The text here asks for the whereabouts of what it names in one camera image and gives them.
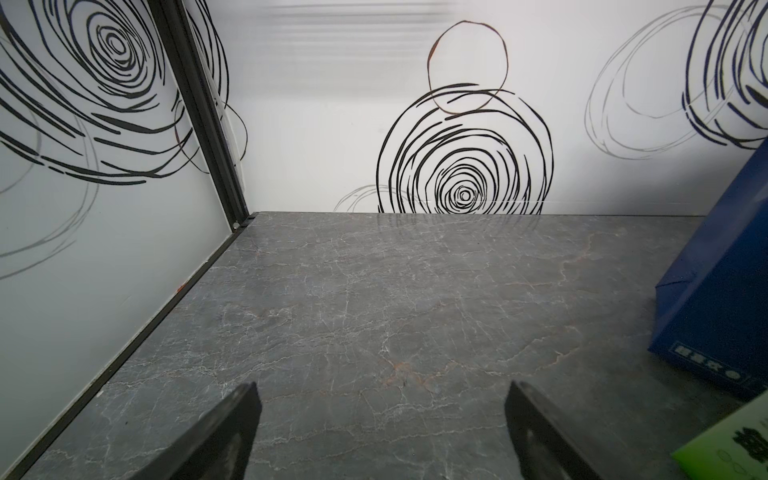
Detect blue beige takeout bag front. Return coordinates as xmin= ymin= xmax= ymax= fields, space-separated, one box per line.
xmin=648 ymin=144 xmax=767 ymax=400

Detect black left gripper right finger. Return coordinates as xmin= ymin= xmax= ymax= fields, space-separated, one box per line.
xmin=504 ymin=381 xmax=606 ymax=480

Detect black corner frame post left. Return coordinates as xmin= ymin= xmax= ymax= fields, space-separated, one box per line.
xmin=148 ymin=0 xmax=249 ymax=232

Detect green white bag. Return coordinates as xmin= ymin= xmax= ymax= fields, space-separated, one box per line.
xmin=671 ymin=392 xmax=767 ymax=480

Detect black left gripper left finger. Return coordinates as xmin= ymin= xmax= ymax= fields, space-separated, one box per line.
xmin=132 ymin=382 xmax=262 ymax=480

